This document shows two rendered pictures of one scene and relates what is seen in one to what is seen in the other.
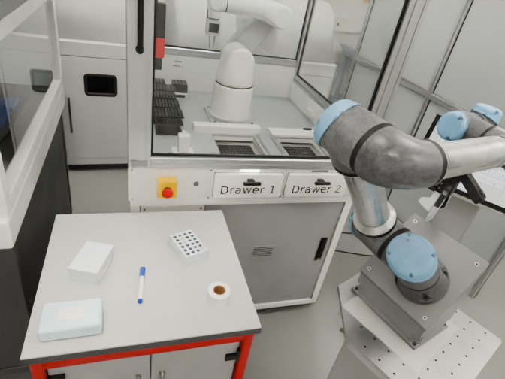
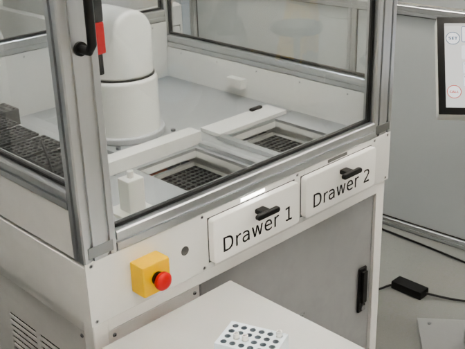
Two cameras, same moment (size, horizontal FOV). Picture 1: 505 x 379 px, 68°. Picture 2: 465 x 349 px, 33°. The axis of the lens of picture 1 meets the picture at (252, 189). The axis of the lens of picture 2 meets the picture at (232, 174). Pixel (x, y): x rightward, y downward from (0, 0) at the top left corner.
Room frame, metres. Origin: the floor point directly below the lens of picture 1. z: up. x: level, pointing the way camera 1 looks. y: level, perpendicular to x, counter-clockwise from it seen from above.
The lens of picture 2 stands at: (-0.20, 0.69, 1.70)
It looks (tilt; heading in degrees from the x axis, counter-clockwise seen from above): 23 degrees down; 338
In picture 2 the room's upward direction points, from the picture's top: 2 degrees counter-clockwise
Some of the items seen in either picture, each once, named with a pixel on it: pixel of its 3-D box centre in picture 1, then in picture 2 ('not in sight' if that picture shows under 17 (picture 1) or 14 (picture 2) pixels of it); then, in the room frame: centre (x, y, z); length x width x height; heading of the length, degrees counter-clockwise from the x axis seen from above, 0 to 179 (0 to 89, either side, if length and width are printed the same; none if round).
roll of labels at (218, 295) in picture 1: (218, 294); not in sight; (0.80, 0.04, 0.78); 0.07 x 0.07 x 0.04
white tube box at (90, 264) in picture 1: (92, 262); not in sight; (0.82, 0.45, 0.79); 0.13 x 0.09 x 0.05; 2
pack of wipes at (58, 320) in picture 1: (71, 318); not in sight; (0.62, 0.40, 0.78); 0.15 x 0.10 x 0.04; 113
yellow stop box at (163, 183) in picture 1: (167, 187); (151, 274); (1.18, 0.32, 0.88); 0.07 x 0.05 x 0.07; 112
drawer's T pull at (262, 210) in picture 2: (251, 182); (263, 211); (1.29, 0.01, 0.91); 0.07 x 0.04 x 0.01; 112
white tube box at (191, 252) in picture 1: (188, 247); (251, 346); (0.98, 0.18, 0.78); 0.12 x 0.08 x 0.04; 42
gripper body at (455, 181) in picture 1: (447, 174); not in sight; (1.03, -0.56, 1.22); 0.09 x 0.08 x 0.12; 53
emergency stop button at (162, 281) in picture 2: (167, 192); (161, 280); (1.14, 0.31, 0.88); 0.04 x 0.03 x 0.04; 112
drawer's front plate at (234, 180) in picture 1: (248, 185); (256, 220); (1.31, 0.02, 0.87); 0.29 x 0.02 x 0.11; 112
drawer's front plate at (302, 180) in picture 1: (316, 184); (340, 181); (1.43, -0.27, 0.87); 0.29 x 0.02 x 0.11; 112
